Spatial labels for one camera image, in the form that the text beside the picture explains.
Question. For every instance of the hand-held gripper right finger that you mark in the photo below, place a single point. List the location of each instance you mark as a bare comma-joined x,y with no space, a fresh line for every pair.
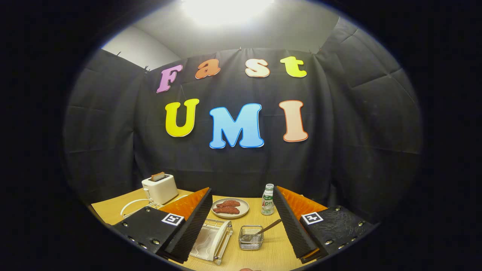
292,226

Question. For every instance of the green white drink bottle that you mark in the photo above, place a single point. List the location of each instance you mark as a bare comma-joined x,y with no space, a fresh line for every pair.
267,205

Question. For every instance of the red meat slice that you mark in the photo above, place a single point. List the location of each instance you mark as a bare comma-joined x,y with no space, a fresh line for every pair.
229,203
226,210

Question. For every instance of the white toaster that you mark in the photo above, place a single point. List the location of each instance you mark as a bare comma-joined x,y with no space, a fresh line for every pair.
162,190

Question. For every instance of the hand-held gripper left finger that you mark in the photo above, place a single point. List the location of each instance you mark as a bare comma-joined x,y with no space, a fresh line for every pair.
192,226

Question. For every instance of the grey round dish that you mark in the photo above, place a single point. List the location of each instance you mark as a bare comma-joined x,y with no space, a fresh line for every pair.
244,205

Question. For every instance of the black backdrop cloth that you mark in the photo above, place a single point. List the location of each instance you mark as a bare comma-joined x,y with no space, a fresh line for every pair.
339,150

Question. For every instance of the brown toast slice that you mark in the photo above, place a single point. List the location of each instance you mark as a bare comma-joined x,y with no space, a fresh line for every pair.
158,176

